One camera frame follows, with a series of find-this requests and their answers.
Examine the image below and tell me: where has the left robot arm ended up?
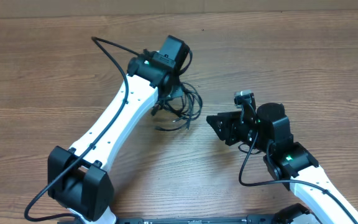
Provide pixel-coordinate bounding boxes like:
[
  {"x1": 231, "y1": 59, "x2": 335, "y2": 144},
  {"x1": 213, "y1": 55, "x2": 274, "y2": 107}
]
[{"x1": 47, "y1": 35, "x2": 192, "y2": 223}]

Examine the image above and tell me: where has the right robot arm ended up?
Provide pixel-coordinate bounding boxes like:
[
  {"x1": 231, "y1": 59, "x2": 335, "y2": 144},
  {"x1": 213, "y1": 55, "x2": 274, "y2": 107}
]
[{"x1": 206, "y1": 103, "x2": 358, "y2": 223}]

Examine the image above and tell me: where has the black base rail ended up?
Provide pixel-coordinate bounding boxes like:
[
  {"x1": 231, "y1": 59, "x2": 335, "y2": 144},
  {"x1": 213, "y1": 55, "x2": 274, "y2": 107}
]
[{"x1": 57, "y1": 213, "x2": 316, "y2": 224}]

